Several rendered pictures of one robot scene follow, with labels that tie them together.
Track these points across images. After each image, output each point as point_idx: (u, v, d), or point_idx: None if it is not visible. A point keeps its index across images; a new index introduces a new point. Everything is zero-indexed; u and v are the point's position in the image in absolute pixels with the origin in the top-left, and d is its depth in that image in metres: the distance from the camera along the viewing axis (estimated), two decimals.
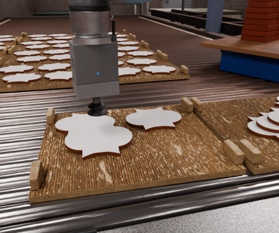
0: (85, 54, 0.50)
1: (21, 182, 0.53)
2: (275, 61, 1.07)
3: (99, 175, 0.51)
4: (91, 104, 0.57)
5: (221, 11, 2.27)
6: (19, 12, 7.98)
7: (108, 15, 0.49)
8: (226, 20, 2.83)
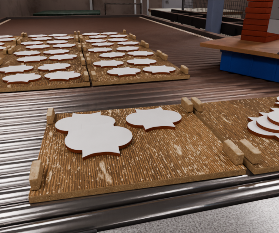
0: None
1: (21, 182, 0.53)
2: (275, 61, 1.07)
3: (99, 175, 0.51)
4: None
5: (221, 11, 2.27)
6: (19, 12, 7.98)
7: None
8: (226, 20, 2.83)
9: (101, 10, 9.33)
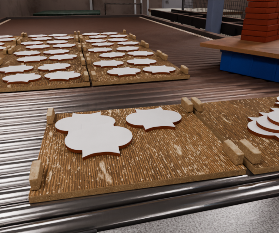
0: None
1: (21, 182, 0.53)
2: (275, 61, 1.07)
3: (99, 175, 0.51)
4: None
5: (221, 11, 2.27)
6: (19, 12, 7.98)
7: None
8: (226, 20, 2.83)
9: (101, 10, 9.33)
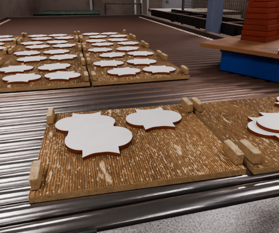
0: None
1: (21, 182, 0.53)
2: (275, 61, 1.07)
3: (99, 175, 0.51)
4: None
5: (221, 11, 2.27)
6: (19, 12, 7.98)
7: None
8: (226, 20, 2.83)
9: (101, 10, 9.33)
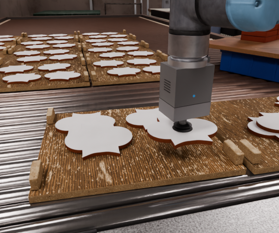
0: (185, 77, 0.49)
1: (21, 182, 0.53)
2: (275, 61, 1.07)
3: (99, 175, 0.51)
4: None
5: None
6: (19, 12, 7.98)
7: (209, 38, 0.49)
8: None
9: (101, 10, 9.33)
